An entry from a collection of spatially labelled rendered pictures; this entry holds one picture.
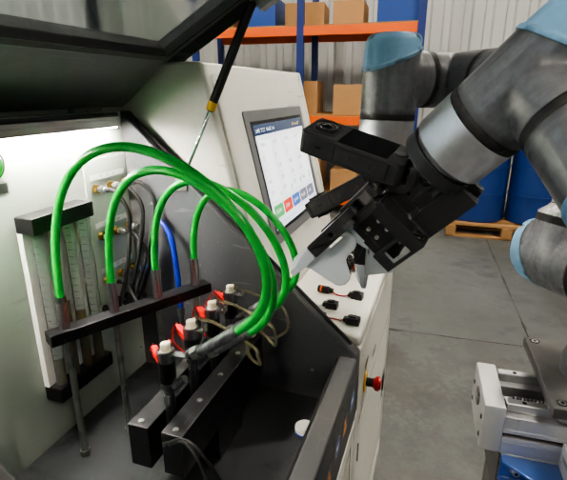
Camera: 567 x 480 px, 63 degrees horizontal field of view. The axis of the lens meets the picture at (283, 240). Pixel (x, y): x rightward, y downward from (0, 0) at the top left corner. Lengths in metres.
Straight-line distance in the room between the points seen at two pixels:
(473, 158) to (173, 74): 0.76
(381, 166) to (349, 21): 5.49
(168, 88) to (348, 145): 0.66
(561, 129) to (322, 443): 0.61
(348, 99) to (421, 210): 5.42
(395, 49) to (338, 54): 6.46
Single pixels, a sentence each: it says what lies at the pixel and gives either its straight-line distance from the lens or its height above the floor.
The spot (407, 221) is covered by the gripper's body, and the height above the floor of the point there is 1.37.
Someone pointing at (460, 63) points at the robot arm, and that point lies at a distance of 0.67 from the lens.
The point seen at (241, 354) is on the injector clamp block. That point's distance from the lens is 0.97.
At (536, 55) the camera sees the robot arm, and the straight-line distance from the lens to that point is 0.39.
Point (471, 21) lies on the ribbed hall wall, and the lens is 7.09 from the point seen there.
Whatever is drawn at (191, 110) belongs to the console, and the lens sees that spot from 1.04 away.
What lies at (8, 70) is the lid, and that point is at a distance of 0.79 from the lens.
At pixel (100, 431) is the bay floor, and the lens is 1.08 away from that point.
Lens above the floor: 1.49
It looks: 18 degrees down
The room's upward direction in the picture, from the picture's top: straight up
